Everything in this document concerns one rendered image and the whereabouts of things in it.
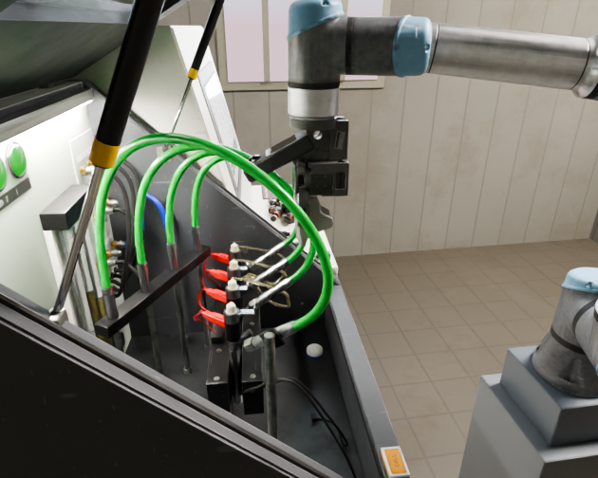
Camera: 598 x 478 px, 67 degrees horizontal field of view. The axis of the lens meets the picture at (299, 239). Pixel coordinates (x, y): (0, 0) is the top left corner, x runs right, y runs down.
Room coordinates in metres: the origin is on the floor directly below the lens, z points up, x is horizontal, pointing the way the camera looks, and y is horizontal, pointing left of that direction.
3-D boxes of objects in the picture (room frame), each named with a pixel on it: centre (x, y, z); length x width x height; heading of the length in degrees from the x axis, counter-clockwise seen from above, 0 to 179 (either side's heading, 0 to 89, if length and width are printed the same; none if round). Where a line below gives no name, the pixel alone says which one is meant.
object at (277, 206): (1.41, 0.05, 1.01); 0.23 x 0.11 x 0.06; 6
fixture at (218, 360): (0.78, 0.13, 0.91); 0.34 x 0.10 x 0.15; 6
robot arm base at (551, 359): (0.73, -0.57, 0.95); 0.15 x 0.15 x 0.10
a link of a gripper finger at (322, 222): (0.67, -0.03, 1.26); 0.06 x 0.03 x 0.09; 96
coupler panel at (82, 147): (0.88, 0.41, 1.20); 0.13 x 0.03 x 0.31; 6
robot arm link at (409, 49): (0.69, -0.12, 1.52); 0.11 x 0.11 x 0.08; 81
